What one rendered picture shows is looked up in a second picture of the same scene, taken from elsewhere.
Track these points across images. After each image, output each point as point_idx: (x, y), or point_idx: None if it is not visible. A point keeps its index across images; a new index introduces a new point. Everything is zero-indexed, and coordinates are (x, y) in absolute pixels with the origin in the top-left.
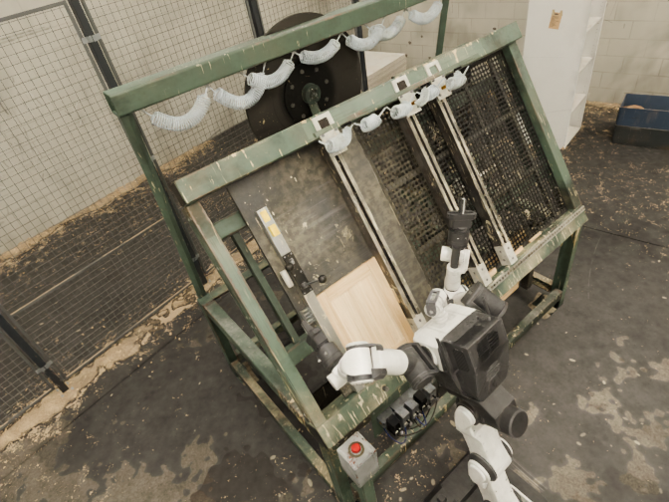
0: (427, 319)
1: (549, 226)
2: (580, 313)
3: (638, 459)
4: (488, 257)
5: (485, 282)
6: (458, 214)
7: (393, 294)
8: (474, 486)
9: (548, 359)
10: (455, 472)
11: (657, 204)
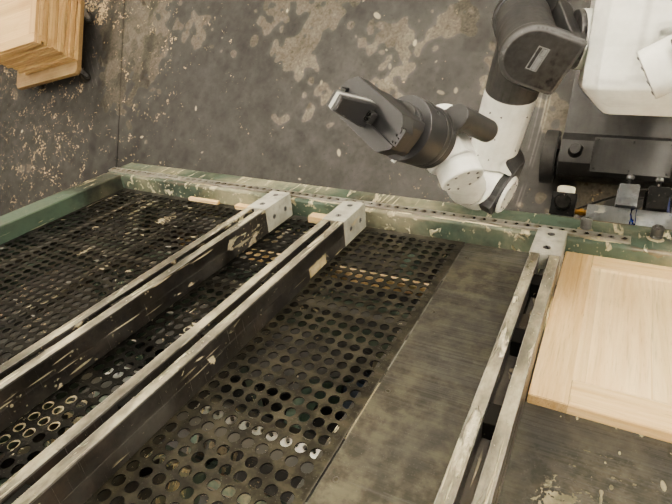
0: (506, 257)
1: (171, 194)
2: (260, 177)
3: (436, 31)
4: (295, 232)
5: (357, 205)
6: (387, 108)
7: (549, 316)
8: (632, 138)
9: (352, 178)
10: (631, 170)
11: (51, 177)
